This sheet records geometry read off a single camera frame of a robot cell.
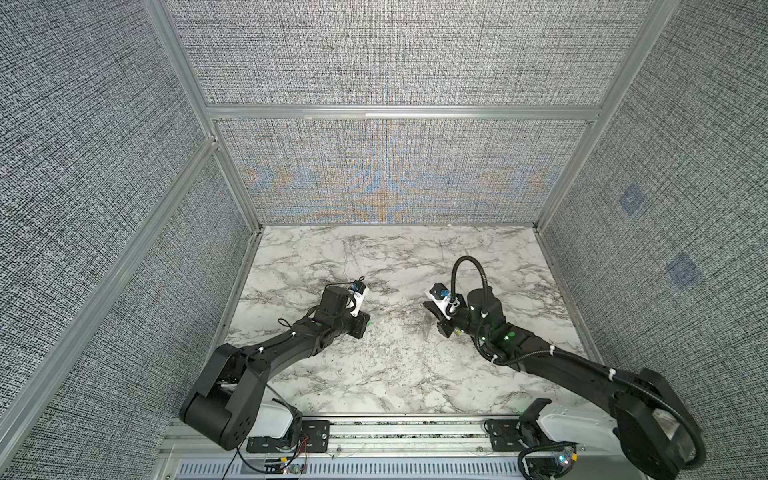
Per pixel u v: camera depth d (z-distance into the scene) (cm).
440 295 68
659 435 41
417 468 70
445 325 71
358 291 79
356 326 78
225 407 42
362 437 75
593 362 49
